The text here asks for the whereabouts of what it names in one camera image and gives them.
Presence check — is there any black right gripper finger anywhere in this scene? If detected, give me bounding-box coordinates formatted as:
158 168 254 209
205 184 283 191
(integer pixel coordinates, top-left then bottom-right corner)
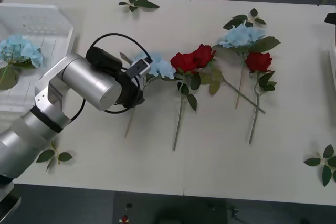
324 12 336 25

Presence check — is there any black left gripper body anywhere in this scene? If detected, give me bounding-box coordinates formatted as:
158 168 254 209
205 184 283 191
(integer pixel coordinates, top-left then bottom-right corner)
117 72 146 109

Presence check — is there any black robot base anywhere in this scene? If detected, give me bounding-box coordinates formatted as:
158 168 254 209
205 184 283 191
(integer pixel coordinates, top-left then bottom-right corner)
114 191 238 224

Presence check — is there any pale blue flower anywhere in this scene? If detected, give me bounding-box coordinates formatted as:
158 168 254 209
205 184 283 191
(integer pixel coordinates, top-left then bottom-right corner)
0 34 44 91
212 23 282 110
124 51 178 138

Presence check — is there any red rose with stem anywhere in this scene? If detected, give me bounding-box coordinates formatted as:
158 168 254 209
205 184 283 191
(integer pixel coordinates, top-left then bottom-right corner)
170 52 202 152
193 43 266 114
244 52 278 145

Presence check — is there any loose green leaf twig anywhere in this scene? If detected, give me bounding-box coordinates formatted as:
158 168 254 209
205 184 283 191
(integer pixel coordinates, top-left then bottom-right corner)
118 0 161 13
36 140 74 172
303 144 336 187
223 8 267 30

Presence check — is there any shallow white box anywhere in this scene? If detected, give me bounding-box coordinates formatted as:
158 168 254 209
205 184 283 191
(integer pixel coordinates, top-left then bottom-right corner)
0 3 76 130

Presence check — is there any grey robot torso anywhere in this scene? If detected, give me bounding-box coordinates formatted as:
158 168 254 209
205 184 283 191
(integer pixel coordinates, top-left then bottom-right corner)
0 175 22 224

